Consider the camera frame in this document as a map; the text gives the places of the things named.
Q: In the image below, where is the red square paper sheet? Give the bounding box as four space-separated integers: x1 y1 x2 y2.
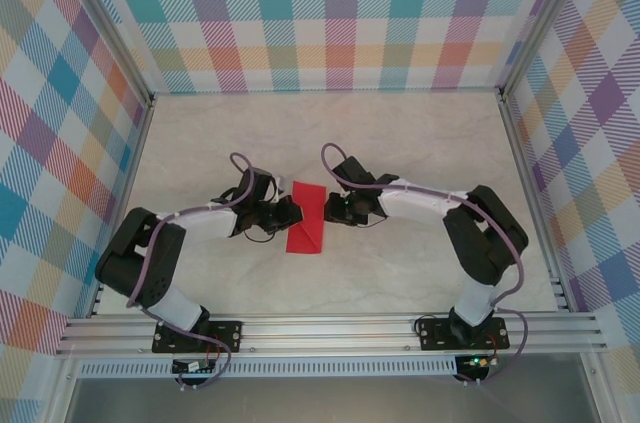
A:
284 181 328 255

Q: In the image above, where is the grey metal sheet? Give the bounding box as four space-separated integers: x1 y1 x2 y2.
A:
64 375 601 423

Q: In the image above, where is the long aluminium mounting rail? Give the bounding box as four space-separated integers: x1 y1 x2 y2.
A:
54 315 609 358

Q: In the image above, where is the thin black base cable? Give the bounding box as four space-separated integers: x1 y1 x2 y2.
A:
414 311 454 334

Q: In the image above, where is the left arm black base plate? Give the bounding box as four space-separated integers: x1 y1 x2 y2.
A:
152 320 244 355

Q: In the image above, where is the aluminium table edge rail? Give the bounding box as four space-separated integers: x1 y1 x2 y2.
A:
87 97 156 319
499 92 571 312

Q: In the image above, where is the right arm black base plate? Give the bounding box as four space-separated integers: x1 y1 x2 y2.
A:
417 317 510 352

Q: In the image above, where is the perforated metal cable tray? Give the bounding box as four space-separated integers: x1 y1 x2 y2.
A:
77 360 461 379

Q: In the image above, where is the aluminium frame post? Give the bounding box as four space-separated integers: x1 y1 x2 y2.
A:
499 0 599 99
57 0 154 107

